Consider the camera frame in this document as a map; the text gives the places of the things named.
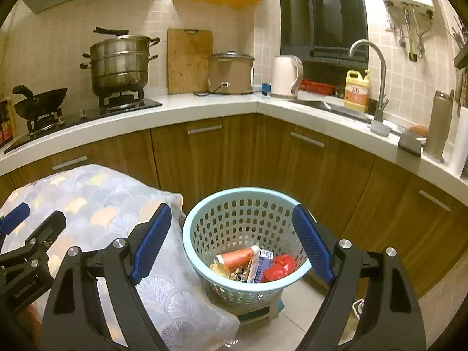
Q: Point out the brown wrapper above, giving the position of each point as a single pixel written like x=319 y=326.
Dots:
x=241 y=274

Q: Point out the black gas stove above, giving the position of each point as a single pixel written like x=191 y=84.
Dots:
x=109 y=108

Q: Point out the white paper towel roll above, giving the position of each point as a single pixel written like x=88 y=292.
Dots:
x=460 y=142

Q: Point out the steel steamer pot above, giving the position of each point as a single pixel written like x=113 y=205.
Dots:
x=120 y=69

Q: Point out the light blue plastic basket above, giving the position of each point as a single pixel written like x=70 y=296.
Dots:
x=237 y=219

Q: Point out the steel sink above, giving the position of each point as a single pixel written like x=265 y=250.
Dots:
x=329 y=106

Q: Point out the wooden cutting board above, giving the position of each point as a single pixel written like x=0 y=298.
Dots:
x=190 y=62

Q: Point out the wooden base cabinets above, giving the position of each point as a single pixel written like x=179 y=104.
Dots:
x=256 y=153

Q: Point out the pale yellow peel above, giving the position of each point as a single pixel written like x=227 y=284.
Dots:
x=220 y=270

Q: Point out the red plastic tray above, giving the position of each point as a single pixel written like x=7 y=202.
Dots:
x=316 y=87

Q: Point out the black utensil rack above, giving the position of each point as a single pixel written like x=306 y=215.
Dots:
x=461 y=56

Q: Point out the dark grey sponge tray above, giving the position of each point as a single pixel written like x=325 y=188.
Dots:
x=409 y=144

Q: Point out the steel faucet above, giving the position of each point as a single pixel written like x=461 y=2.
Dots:
x=380 y=91

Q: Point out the blue white carton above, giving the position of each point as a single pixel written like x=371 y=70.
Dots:
x=261 y=263

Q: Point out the brown rice cooker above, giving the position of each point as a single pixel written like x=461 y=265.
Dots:
x=230 y=75

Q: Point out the black wok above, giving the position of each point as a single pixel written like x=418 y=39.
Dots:
x=44 y=102

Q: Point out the red plastic bag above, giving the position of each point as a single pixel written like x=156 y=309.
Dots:
x=279 y=267

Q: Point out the small blue box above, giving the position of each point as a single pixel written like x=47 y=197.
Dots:
x=266 y=88

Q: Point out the orange paper cup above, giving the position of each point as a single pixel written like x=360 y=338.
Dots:
x=237 y=257

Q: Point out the grey thermos bottle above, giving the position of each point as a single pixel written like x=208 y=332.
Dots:
x=437 y=124

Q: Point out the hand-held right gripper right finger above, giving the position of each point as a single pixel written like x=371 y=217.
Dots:
x=312 y=245

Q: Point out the dark window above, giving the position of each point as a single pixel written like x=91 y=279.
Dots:
x=321 y=11

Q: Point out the white electric kettle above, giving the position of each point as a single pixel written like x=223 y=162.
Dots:
x=285 y=76

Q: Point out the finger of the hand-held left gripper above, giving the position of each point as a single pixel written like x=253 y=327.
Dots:
x=14 y=216
x=51 y=226

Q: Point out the scale pattern table cloth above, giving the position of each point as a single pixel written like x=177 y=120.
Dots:
x=109 y=197

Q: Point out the dark sauce bottle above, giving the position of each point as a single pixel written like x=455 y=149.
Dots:
x=5 y=120

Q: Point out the yellow detergent bottle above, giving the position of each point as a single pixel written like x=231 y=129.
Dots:
x=356 y=93

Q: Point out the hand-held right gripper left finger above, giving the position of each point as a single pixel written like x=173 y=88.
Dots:
x=151 y=245

